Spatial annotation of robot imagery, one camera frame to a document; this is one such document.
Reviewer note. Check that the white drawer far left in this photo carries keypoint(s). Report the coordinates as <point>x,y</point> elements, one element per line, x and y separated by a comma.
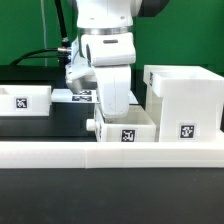
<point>25,100</point>

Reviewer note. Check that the white drawer cabinet box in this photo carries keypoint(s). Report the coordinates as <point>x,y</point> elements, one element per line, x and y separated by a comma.
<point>185,102</point>

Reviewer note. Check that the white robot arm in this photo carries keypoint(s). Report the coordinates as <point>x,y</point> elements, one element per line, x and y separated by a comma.
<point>104,50</point>

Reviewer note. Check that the white L-shaped fence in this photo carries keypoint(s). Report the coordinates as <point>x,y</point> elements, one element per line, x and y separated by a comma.
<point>87,155</point>

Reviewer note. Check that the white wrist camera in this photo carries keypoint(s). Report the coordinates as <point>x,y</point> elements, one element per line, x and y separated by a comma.
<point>80,76</point>

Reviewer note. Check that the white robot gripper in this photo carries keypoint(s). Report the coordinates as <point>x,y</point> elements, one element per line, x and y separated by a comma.
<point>114,85</point>

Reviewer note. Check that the white marker sheet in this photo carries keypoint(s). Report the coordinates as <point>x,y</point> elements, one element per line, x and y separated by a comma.
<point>85,96</point>

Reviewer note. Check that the white drawer with knob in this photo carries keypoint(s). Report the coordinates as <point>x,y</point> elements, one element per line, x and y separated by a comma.
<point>137,126</point>

